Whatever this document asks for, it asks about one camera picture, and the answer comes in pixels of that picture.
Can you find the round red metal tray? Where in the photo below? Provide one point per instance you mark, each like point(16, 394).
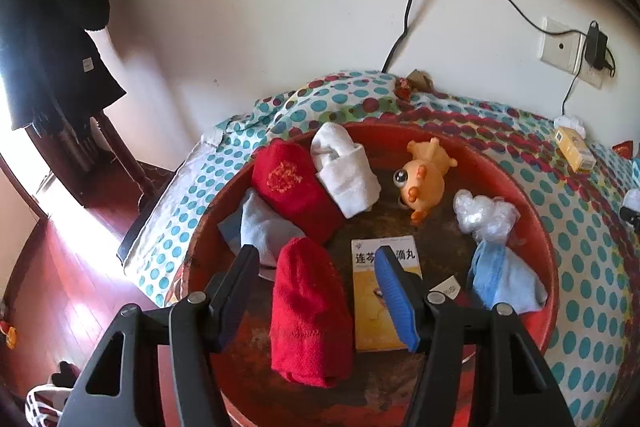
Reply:
point(379, 390)

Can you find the yellow medicine box cartoon face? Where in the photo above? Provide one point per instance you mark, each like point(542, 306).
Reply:
point(374, 329)

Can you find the clear plastic bag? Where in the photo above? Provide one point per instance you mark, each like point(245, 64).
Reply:
point(486, 219)

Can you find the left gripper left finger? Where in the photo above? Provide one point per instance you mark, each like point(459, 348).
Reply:
point(120, 384)

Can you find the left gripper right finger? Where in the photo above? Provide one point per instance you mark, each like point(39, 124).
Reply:
point(512, 385)

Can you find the grey blue sock bundle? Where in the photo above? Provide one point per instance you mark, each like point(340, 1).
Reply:
point(256, 224)

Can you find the small red candy wrapper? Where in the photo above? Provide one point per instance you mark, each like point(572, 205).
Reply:
point(416, 81)

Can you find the plain red sock bundle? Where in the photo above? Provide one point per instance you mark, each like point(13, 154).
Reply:
point(311, 330)

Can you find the red Marubi box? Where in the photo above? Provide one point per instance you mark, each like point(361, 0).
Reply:
point(452, 289)

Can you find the yellow white medicine box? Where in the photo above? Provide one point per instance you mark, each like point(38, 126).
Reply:
point(574, 149)

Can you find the orange rubber toy animal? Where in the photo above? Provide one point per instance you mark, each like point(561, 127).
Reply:
point(421, 181)

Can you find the black power adapter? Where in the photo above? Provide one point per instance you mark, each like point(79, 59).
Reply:
point(597, 54)

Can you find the white sock bundle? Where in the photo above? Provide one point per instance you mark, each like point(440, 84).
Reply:
point(344, 171)

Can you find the red embroidered sock bundle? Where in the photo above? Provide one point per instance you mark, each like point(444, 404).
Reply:
point(284, 176)

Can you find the white wall socket plate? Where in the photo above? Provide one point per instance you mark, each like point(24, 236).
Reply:
point(565, 53)

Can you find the red snack packet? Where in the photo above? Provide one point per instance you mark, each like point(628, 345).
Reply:
point(624, 149)

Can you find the light blue sock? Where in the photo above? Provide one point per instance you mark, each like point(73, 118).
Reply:
point(498, 275)

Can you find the polka dot bed sheet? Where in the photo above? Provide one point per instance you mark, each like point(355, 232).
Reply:
point(594, 349)

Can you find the dark wooden coat stand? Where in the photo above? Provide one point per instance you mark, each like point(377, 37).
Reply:
point(126, 159)

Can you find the black hanging coat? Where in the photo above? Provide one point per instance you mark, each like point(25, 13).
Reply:
point(51, 70)

